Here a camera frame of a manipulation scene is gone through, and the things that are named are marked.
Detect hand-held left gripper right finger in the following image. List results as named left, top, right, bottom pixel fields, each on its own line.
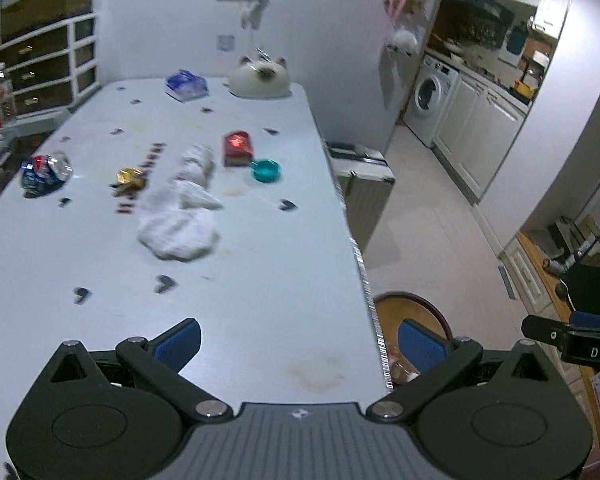
left=366, top=318, right=556, bottom=423

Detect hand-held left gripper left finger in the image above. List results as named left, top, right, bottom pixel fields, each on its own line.
left=50, top=318, right=233, bottom=421

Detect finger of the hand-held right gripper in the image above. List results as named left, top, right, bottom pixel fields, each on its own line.
left=569, top=311, right=600, bottom=331
left=521, top=315, right=572, bottom=350

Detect yellow trash bin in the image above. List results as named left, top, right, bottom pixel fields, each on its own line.
left=372, top=291, right=453, bottom=391

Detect white tissue pile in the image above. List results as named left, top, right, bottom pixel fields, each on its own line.
left=137, top=180, right=225, bottom=262

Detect gold foil wrapper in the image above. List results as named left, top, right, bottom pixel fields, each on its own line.
left=111, top=167, right=148, bottom=196

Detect crushed blue soda can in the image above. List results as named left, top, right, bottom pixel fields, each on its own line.
left=21, top=151, right=74, bottom=195

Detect low white wood-topped cabinet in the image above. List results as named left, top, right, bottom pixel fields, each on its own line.
left=500, top=232, right=600, bottom=411

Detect white hard-shell suitcase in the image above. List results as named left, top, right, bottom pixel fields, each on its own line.
left=325, top=141, right=396, bottom=256

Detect teal round lid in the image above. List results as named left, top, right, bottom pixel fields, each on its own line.
left=251, top=159, right=282, bottom=183

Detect red box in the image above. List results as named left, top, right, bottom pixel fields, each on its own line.
left=223, top=131, right=254, bottom=167

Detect white kitchen base cabinets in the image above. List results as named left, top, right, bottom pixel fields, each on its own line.
left=432, top=72, right=531, bottom=206

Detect white washing machine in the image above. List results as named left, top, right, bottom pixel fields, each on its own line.
left=404, top=55, right=462, bottom=148

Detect blue tissue packet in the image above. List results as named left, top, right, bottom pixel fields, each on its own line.
left=165, top=69, right=210, bottom=103

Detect white cat-shaped ceramic ornament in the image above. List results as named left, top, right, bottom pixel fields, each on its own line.
left=228, top=56, right=293, bottom=99

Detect teal hanging towel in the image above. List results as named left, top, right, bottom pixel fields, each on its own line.
left=506, top=27, right=529, bottom=56

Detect white plush sheep toy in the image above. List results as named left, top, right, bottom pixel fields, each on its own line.
left=385, top=29, right=420, bottom=57

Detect standing water bottle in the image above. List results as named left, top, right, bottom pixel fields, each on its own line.
left=0, top=62, right=16, bottom=126

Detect white drawer unit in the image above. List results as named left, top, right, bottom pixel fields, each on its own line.
left=0, top=12, right=101, bottom=118

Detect black range hood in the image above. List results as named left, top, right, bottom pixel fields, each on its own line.
left=442, top=0, right=516, bottom=22

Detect glass fish tank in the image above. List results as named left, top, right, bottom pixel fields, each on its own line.
left=0, top=0, right=97, bottom=43

